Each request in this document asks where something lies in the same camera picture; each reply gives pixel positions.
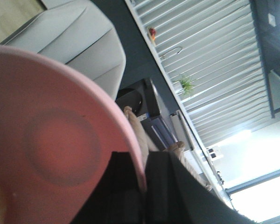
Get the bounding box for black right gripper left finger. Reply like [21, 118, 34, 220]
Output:
[71, 152, 145, 224]

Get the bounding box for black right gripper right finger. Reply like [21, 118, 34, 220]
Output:
[145, 152, 253, 224]

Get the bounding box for pink plastic bowl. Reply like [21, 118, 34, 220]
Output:
[0, 46, 146, 224]

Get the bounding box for dark grey kitchen counter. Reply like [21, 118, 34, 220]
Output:
[94, 0, 180, 151]

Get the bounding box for small green potted plant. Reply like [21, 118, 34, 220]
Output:
[174, 75, 195, 97]

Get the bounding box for right grey upholstered chair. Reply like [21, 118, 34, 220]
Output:
[1, 0, 126, 99]

